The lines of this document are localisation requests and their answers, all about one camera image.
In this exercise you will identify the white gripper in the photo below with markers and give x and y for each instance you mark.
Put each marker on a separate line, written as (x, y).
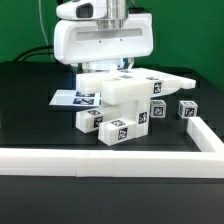
(99, 30)

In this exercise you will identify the white chair back frame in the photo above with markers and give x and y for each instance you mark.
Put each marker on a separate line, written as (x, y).
(121, 86)

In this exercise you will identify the white chair seat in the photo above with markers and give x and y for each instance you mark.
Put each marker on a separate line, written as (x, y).
(137, 111)

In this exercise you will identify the white tagged nut cube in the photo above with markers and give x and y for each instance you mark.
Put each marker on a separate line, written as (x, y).
(157, 108)
(187, 109)

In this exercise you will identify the flat white tag plate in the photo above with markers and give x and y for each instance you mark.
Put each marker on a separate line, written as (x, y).
(75, 98)

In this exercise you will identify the white U-shaped obstacle frame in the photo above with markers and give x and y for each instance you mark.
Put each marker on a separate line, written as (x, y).
(207, 162)

